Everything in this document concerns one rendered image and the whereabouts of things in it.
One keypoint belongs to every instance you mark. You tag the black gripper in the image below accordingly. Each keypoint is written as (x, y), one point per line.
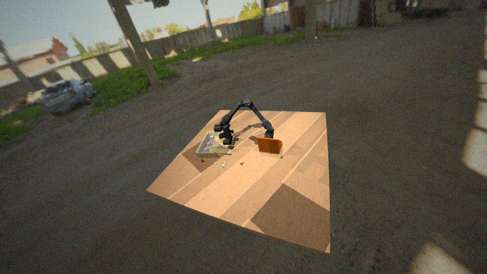
(229, 137)

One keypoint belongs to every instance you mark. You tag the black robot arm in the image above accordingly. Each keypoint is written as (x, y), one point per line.
(224, 124)

